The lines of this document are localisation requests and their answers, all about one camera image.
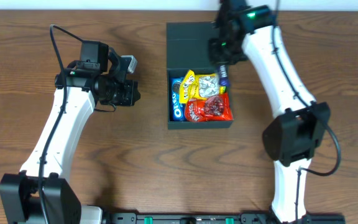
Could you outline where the Dairy Milk chocolate bar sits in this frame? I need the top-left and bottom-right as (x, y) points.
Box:
(217, 64), (230, 86)

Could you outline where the black gift box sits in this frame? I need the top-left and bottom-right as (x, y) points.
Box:
(166, 22), (232, 129)

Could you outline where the yellow Hershey's Kisses bag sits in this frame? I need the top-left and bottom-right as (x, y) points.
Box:
(179, 70), (226, 104)

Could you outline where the red snack bag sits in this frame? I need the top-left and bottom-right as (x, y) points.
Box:
(185, 93), (233, 122)

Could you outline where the blue Oreo cookie pack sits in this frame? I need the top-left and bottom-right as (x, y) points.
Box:
(171, 77), (185, 121)

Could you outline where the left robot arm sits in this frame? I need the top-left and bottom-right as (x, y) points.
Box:
(0, 48), (140, 223)

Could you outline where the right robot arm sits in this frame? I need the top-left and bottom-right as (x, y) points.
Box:
(209, 0), (330, 223)

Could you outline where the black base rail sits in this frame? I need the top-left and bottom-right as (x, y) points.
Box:
(104, 212), (346, 224)

